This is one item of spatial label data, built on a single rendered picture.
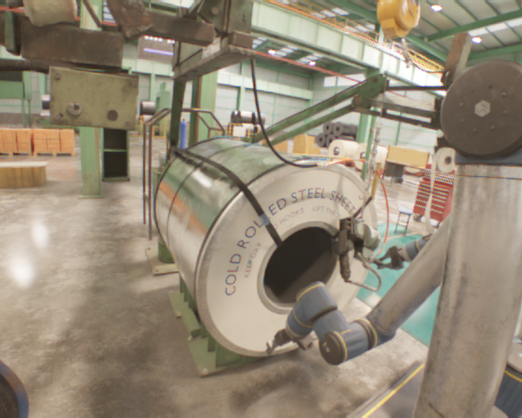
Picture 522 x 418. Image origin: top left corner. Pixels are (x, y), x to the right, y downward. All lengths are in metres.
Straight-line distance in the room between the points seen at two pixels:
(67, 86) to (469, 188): 0.79
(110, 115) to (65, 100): 0.10
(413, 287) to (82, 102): 0.94
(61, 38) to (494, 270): 0.93
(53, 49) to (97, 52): 0.09
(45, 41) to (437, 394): 1.05
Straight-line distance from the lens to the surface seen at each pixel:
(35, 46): 0.79
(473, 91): 0.50
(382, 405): 1.58
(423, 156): 11.23
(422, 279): 0.84
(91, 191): 5.85
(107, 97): 0.73
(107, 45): 0.78
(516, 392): 1.36
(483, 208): 0.50
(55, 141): 11.61
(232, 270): 1.35
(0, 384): 1.16
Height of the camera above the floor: 1.49
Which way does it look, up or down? 17 degrees down
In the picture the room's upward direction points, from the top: 7 degrees clockwise
